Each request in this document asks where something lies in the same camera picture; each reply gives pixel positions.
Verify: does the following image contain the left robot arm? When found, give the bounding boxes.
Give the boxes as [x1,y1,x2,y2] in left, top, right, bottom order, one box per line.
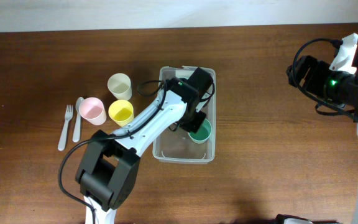
[75,67,215,223]

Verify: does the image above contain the teal plastic cup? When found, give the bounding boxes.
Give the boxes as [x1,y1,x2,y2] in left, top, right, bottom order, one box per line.
[188,119,212,144]

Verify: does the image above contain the grey plastic spoon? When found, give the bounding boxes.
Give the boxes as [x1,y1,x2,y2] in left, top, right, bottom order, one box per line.
[72,97,84,142]

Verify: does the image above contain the teal plastic bowl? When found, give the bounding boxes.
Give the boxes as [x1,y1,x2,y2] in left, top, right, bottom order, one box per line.
[179,78,188,83]

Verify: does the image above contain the clear plastic storage container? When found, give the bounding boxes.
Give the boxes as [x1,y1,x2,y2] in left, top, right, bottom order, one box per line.
[152,66,217,164]

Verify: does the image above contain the cream plastic cup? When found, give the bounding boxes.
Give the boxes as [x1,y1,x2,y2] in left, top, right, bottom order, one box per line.
[108,73,132,101]

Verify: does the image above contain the yellow plastic cup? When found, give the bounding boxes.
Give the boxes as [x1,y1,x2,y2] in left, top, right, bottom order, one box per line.
[108,100,134,127]

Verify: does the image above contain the grey plastic fork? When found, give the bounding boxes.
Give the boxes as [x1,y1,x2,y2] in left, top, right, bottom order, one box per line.
[58,105,73,151]

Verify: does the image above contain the pink plastic cup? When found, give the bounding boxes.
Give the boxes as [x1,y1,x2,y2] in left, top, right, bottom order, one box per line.
[79,97,107,126]

